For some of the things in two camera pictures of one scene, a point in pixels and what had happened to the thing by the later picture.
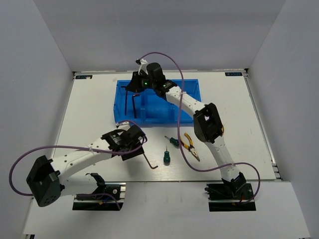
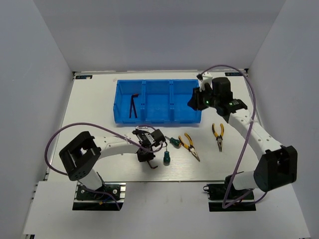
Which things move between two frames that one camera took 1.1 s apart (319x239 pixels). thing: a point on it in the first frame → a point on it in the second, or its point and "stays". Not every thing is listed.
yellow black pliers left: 191,148 stays
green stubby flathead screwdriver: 166,158 stays
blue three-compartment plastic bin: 147,107 stays
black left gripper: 134,153 → 142,158
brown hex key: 151,167 stays
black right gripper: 134,85 → 195,102
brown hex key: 125,102 → 133,105
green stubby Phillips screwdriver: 174,141 stays
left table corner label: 88,77 stays
